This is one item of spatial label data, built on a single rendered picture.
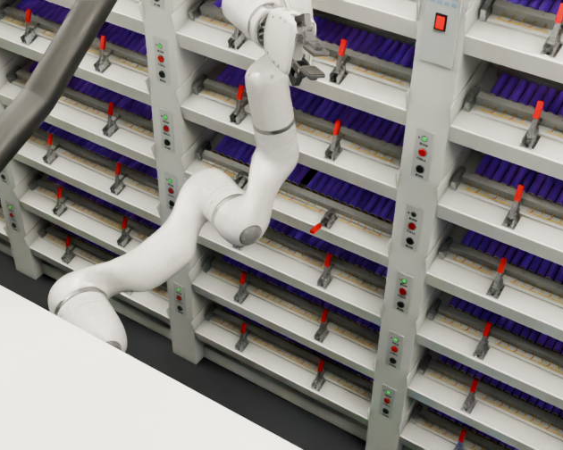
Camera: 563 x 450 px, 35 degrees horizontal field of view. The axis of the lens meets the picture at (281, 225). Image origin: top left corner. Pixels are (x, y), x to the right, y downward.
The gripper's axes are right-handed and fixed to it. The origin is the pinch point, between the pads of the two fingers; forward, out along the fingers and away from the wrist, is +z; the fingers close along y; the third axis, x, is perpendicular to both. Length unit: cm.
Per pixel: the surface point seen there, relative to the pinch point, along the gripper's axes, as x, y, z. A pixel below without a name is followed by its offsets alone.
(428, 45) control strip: -29.7, 1.0, -7.9
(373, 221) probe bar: -38, 51, -24
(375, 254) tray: -37, 57, -19
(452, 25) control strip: -30.9, -4.5, -3.8
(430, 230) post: -41, 44, -7
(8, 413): 69, -15, 86
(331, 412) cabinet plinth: -47, 125, -35
